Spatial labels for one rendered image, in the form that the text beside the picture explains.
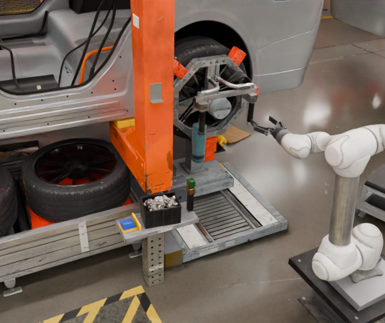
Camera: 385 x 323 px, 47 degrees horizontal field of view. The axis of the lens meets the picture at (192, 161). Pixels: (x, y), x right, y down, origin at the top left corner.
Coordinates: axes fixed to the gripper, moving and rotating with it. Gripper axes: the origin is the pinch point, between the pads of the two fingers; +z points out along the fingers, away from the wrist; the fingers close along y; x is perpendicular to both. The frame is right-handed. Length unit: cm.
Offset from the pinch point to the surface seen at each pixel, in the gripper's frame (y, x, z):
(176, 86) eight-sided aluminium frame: -42, 16, 32
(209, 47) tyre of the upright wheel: -16, 34, 41
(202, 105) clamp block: -35.5, 11.6, 10.3
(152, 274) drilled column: -80, -73, -23
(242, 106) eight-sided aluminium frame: 6.8, -6.0, 32.2
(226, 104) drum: -14.6, 5.6, 17.9
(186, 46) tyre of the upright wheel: -28, 34, 48
